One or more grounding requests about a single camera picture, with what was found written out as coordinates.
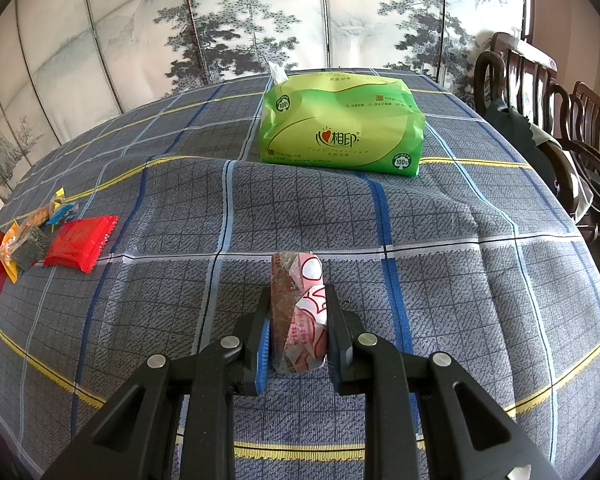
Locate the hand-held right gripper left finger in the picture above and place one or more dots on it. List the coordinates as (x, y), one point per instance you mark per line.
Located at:
(262, 355)

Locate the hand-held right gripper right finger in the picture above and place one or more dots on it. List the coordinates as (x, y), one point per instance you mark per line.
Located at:
(342, 355)

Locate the brown cake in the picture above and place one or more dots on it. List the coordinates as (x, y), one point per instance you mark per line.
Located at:
(300, 310)

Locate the dark grey snack packet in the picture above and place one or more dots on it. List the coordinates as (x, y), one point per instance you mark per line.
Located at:
(30, 246)

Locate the orange snack packet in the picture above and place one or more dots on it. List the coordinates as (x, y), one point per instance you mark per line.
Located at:
(7, 255)

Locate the plaid grey tablecloth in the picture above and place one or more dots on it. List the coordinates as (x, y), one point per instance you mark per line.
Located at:
(180, 260)

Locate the red snack packet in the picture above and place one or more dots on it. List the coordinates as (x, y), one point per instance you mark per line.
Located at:
(77, 245)

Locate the green tissue pack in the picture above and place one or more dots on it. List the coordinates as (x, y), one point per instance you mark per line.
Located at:
(340, 125)

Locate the small blue candy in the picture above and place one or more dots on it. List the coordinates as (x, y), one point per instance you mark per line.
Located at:
(62, 215)

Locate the small yellow candy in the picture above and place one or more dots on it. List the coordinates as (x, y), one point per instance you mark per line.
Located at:
(57, 197)

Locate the dark clothing on chair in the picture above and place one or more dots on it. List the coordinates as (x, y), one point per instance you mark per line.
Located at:
(525, 135)

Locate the dark wooden chair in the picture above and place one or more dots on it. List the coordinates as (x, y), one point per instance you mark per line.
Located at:
(592, 125)
(495, 75)

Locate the painted landscape folding screen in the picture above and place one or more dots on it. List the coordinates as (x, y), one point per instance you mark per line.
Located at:
(280, 10)

